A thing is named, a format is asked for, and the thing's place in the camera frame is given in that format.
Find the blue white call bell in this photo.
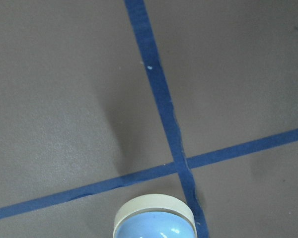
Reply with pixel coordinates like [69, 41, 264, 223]
[112, 194, 197, 238]

